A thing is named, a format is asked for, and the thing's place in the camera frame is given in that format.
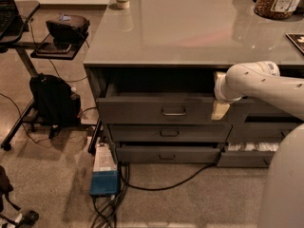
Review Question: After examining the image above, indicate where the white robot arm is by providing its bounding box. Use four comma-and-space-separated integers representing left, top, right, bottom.
214, 61, 304, 228

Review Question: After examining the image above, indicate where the grey right top drawer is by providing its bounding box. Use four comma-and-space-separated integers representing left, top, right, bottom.
235, 98, 289, 117

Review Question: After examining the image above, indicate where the grey right middle drawer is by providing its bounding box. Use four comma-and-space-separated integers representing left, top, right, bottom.
228, 123, 297, 143

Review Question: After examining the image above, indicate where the grey right bottom drawer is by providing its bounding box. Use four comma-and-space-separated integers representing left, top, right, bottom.
218, 142, 279, 168

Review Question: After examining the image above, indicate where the grey left middle drawer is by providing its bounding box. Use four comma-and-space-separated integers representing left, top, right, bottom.
109, 124, 231, 143

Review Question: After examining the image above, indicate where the grey cabinet counter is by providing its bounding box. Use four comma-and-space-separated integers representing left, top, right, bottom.
84, 0, 303, 165

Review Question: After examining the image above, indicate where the dark book on counter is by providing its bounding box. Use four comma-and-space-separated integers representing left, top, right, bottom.
286, 33, 304, 55

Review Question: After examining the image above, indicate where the jar of brown snacks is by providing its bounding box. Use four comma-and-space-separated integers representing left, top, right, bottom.
255, 0, 300, 20

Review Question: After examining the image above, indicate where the blue and white box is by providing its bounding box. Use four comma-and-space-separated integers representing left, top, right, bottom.
89, 143, 120, 197

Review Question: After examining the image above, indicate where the black backpack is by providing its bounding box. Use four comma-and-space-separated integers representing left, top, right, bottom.
29, 73, 82, 139

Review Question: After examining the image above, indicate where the black device on tray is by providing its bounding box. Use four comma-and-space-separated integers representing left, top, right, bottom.
46, 13, 90, 41

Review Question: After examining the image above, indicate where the black laptop stand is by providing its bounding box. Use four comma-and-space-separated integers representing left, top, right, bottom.
0, 0, 99, 151

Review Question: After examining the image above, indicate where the black side tray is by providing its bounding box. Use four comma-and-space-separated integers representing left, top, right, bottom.
30, 33, 88, 60

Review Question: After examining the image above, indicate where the black laptop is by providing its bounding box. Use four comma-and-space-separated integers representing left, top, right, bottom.
0, 0, 19, 38

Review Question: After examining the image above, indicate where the black floor cable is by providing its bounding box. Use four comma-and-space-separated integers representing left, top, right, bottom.
89, 161, 217, 228

